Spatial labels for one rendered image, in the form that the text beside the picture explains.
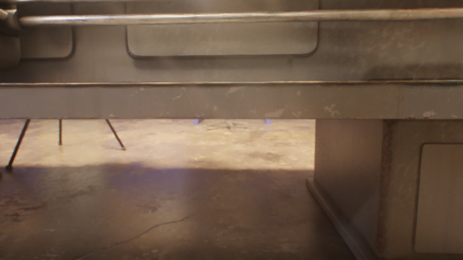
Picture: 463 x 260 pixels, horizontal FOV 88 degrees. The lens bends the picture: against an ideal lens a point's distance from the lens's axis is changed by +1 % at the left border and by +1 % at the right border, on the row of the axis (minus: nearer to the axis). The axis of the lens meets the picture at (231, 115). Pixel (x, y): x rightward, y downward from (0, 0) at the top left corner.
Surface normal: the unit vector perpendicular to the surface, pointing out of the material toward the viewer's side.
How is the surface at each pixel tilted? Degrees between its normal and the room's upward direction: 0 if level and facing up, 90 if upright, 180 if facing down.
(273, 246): 0
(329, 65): 90
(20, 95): 90
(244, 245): 0
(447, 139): 90
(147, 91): 90
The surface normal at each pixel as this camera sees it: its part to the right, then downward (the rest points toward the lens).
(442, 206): -0.05, 0.10
